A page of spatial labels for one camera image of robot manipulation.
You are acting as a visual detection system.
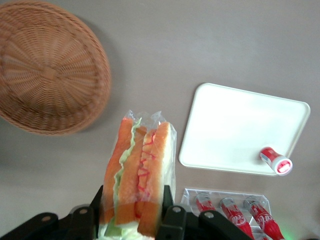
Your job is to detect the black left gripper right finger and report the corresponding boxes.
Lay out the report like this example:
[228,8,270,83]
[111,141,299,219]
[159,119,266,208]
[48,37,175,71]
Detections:
[155,184,251,240]

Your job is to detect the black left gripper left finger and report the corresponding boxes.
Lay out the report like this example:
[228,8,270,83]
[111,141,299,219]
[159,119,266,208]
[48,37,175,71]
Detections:
[0,184,105,240]

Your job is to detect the triangle sandwich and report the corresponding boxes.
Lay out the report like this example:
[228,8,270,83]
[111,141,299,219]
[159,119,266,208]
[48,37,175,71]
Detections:
[96,109,178,240]

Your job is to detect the cream rectangular plastic tray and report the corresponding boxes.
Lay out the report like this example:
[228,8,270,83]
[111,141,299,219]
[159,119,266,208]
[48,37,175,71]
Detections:
[178,82,312,177]

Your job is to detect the round brown wicker basket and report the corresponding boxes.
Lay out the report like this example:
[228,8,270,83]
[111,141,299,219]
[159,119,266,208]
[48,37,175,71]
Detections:
[0,0,112,136]

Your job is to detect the clear acrylic bottle rack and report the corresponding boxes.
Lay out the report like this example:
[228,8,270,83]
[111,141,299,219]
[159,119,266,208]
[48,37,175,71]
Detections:
[179,187,272,240]

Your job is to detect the red cola bottle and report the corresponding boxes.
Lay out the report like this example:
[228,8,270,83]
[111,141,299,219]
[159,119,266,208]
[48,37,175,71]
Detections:
[194,193,217,214]
[246,198,285,240]
[219,197,255,240]

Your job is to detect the small red white-capped bottle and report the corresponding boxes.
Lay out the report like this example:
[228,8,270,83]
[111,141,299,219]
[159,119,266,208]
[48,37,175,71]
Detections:
[259,146,294,177]

